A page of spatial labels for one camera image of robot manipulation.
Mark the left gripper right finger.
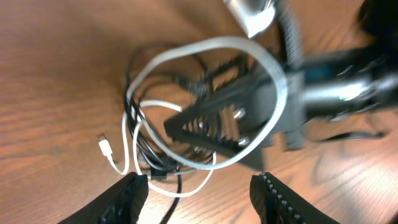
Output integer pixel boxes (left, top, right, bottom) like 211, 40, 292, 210
249, 172, 337, 224

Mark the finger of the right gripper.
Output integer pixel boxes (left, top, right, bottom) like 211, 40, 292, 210
177, 53, 250, 98
164, 99, 245, 156

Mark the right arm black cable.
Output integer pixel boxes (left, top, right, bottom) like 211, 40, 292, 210
275, 0, 304, 71

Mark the black USB cable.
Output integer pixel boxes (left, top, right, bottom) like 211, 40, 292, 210
123, 42, 218, 224

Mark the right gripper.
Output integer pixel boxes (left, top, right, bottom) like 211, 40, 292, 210
259, 44, 397, 149

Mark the white USB cable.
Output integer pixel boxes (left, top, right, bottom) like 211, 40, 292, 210
98, 35, 289, 198

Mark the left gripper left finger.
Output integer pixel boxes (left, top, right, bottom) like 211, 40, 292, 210
61, 172, 149, 224

